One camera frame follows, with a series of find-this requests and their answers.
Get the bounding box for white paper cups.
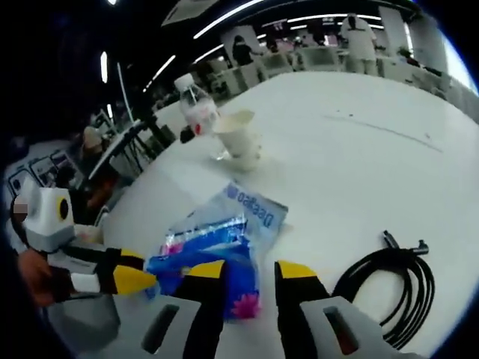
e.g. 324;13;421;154
212;109;263;173

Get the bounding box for person's left hand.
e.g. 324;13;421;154
16;248;75;308

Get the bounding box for ceiling air conditioner vent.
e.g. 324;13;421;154
160;0;210;27

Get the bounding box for blue tissue packet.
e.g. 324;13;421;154
145;212;263;323

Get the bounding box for person's grey trousers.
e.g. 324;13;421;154
48;293;120;340

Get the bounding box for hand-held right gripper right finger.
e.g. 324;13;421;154
275;260;401;359

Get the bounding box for black cable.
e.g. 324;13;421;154
332;229;437;351

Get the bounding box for long ceiling light strip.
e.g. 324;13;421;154
194;16;289;40

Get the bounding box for blue wet wipes pack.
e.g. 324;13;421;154
209;181;290;248

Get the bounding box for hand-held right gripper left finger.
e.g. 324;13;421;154
112;260;227;359

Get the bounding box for clear plastic water bottle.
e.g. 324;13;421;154
174;73;222;162

